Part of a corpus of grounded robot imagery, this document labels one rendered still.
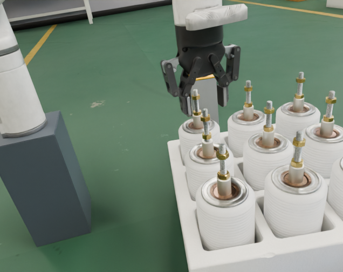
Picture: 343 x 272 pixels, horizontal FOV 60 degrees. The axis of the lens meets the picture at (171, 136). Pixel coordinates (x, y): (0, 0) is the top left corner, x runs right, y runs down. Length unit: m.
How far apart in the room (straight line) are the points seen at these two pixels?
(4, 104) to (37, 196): 0.22
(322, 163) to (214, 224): 0.27
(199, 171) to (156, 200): 0.34
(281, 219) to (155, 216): 0.40
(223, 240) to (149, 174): 0.53
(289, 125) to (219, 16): 0.37
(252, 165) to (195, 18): 0.31
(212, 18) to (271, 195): 0.29
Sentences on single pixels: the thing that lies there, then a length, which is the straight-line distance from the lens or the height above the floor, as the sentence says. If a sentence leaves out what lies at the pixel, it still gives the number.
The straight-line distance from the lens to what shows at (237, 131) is 0.68.
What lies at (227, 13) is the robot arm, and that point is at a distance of 0.44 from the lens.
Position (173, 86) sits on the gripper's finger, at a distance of 0.49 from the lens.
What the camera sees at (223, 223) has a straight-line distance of 0.48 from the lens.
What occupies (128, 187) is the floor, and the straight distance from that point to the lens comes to 0.95.
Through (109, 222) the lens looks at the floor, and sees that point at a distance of 0.86.
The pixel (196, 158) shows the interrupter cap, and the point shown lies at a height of 0.25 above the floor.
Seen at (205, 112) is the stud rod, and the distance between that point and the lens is 0.54.
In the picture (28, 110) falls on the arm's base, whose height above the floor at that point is 0.35.
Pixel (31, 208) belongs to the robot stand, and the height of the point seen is 0.13.
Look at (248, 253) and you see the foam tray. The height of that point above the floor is 0.18.
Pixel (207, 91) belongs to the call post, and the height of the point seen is 0.28.
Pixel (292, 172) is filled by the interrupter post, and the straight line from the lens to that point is 0.51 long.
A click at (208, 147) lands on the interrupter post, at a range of 0.57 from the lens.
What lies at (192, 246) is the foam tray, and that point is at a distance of 0.51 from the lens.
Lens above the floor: 0.58
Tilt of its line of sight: 29 degrees down
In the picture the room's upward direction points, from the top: 9 degrees counter-clockwise
